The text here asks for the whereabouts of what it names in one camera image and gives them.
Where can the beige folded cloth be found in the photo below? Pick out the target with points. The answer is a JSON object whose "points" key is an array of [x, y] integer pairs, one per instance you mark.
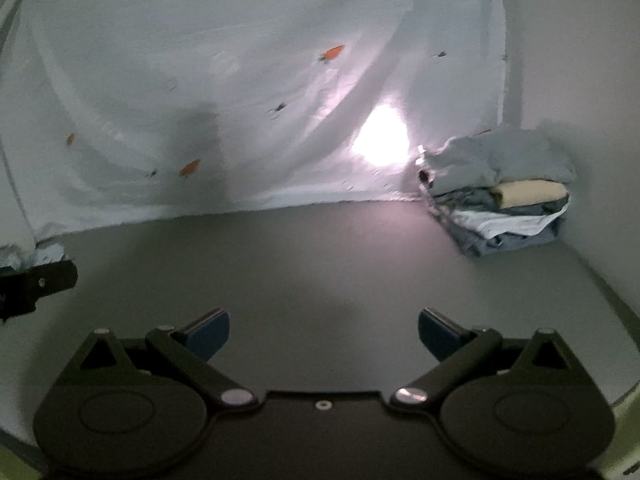
{"points": [[530, 192]]}

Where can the white printed sheet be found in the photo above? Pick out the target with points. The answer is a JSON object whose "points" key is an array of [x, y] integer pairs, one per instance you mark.
{"points": [[200, 85]]}

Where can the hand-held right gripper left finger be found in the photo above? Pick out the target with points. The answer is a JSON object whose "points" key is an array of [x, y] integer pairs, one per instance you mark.
{"points": [[207, 335]]}

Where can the light grey-blue folded jeans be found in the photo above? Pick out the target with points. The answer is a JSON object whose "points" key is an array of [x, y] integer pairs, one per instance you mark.
{"points": [[480, 247]]}

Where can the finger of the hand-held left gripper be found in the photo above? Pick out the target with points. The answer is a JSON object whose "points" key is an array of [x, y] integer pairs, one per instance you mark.
{"points": [[45, 282]]}

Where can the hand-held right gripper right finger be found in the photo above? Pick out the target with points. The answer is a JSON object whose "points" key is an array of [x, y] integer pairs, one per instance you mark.
{"points": [[439, 335]]}

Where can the grey-green long sleeve shirt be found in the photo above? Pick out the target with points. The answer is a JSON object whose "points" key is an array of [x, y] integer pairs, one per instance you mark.
{"points": [[490, 160]]}

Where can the blue white patterned cloth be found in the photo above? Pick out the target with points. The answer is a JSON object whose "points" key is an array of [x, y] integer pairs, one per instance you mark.
{"points": [[35, 256]]}

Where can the blue denim jeans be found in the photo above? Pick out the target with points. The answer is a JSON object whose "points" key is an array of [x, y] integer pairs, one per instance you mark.
{"points": [[462, 202]]}

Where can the white folded garment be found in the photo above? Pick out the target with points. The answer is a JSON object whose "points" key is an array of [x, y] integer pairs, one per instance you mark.
{"points": [[500, 222]]}

